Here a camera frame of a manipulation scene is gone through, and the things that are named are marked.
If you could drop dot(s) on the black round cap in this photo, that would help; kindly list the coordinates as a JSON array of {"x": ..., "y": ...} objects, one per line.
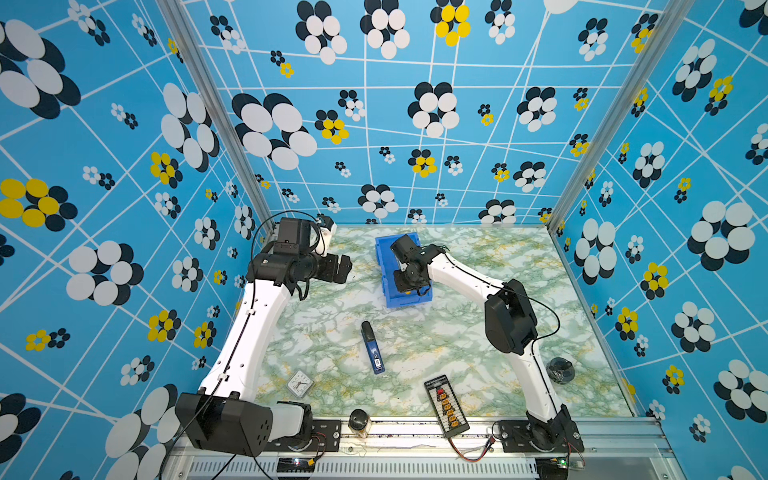
[{"x": 561, "y": 370}]

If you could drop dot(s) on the aluminium front rail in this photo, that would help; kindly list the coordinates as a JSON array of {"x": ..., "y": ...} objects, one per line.
[{"x": 415, "y": 448}]

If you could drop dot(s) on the small white square clock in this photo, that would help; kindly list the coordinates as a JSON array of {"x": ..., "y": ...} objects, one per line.
[{"x": 299, "y": 384}]

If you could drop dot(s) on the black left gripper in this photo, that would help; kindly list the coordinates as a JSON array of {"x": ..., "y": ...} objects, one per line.
[{"x": 329, "y": 273}]

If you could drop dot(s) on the aluminium corner frame post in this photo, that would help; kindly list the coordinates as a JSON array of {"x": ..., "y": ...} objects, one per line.
[{"x": 181, "y": 30}]

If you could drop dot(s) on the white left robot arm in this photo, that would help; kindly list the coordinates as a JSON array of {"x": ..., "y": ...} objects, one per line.
[{"x": 222, "y": 415}]

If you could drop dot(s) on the small dark glass jar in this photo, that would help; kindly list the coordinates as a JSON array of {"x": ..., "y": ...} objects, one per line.
[{"x": 359, "y": 423}]

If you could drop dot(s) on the right aluminium corner post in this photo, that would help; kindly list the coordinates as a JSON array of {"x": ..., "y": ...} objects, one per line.
[{"x": 670, "y": 21}]

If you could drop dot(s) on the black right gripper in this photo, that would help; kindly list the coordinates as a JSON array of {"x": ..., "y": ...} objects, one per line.
[{"x": 401, "y": 286}]

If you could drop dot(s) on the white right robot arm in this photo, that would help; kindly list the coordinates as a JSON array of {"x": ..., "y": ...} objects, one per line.
[{"x": 510, "y": 326}]

